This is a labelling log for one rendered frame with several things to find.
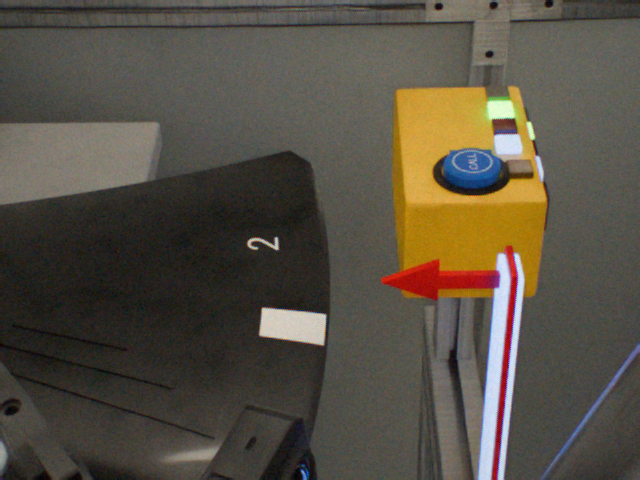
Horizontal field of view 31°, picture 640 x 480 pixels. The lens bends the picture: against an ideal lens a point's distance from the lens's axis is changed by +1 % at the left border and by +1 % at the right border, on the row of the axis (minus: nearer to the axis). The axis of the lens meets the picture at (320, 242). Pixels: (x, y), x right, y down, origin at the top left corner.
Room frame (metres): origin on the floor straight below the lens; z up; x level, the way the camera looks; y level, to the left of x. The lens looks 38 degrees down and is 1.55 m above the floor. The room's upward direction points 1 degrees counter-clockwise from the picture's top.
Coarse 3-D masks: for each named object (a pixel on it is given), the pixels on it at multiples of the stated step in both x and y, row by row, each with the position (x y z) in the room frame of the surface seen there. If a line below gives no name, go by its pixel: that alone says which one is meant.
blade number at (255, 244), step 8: (240, 232) 0.48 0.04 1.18; (248, 232) 0.48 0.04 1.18; (256, 232) 0.48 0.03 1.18; (264, 232) 0.48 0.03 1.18; (272, 232) 0.48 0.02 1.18; (280, 232) 0.48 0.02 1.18; (240, 240) 0.48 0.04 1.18; (248, 240) 0.48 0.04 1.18; (256, 240) 0.48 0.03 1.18; (264, 240) 0.48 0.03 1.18; (272, 240) 0.48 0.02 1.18; (280, 240) 0.48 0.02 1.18; (240, 248) 0.47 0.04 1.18; (248, 248) 0.47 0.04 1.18; (256, 248) 0.47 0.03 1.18; (264, 248) 0.47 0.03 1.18; (272, 248) 0.47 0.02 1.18; (280, 248) 0.47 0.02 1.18; (240, 256) 0.47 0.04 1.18; (248, 256) 0.47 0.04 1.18; (256, 256) 0.47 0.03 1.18; (264, 256) 0.47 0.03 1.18; (272, 256) 0.47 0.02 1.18; (280, 256) 0.47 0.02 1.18
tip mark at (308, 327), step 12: (264, 312) 0.43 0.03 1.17; (276, 312) 0.43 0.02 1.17; (288, 312) 0.43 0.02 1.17; (300, 312) 0.44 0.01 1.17; (264, 324) 0.43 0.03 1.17; (276, 324) 0.43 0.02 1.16; (288, 324) 0.43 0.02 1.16; (300, 324) 0.43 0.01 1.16; (312, 324) 0.43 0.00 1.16; (324, 324) 0.43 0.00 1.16; (264, 336) 0.42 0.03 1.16; (276, 336) 0.42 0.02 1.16; (288, 336) 0.42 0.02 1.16; (300, 336) 0.42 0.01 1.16; (312, 336) 0.42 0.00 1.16
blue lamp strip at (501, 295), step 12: (504, 264) 0.44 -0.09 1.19; (504, 276) 0.43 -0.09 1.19; (504, 288) 0.43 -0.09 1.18; (504, 300) 0.43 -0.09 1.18; (504, 312) 0.43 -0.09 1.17; (492, 324) 0.45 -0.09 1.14; (504, 324) 0.43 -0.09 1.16; (492, 336) 0.45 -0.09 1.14; (492, 348) 0.44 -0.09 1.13; (492, 360) 0.44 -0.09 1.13; (492, 372) 0.44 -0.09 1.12; (492, 384) 0.43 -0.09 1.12; (492, 396) 0.43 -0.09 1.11; (492, 408) 0.43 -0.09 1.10; (492, 420) 0.43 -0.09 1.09; (492, 432) 0.43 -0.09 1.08; (492, 444) 0.43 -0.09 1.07; (480, 456) 0.45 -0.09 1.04; (480, 468) 0.45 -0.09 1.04
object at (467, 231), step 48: (432, 96) 0.80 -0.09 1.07; (480, 96) 0.80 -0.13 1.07; (432, 144) 0.73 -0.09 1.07; (480, 144) 0.73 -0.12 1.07; (528, 144) 0.73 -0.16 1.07; (432, 192) 0.67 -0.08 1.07; (480, 192) 0.66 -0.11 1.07; (528, 192) 0.66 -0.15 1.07; (432, 240) 0.66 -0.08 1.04; (480, 240) 0.65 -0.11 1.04; (528, 240) 0.65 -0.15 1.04; (480, 288) 0.65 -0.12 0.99; (528, 288) 0.65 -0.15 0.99
